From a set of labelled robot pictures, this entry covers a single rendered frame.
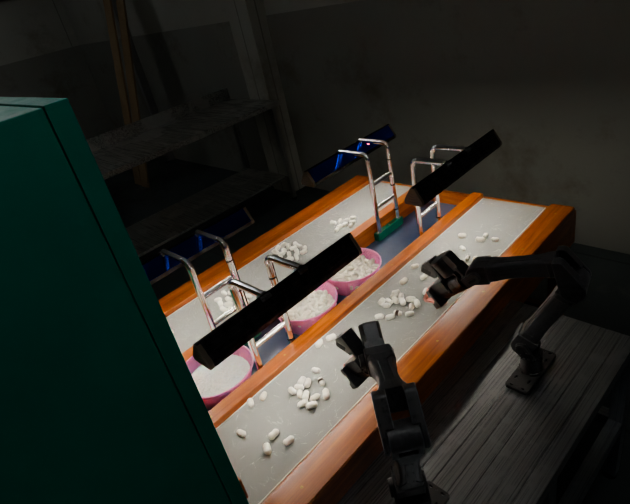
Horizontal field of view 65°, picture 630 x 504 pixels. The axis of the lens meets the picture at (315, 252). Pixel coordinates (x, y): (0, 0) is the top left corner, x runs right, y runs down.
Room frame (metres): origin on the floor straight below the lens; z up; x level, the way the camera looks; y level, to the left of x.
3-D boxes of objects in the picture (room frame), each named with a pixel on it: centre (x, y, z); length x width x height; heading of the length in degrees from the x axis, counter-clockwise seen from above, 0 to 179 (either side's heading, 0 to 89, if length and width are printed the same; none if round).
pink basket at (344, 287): (1.78, -0.13, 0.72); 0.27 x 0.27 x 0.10
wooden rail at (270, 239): (2.13, 0.31, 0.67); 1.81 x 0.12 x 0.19; 130
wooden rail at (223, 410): (1.58, -0.15, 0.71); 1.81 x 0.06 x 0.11; 130
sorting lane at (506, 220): (1.45, -0.26, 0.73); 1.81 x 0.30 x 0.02; 130
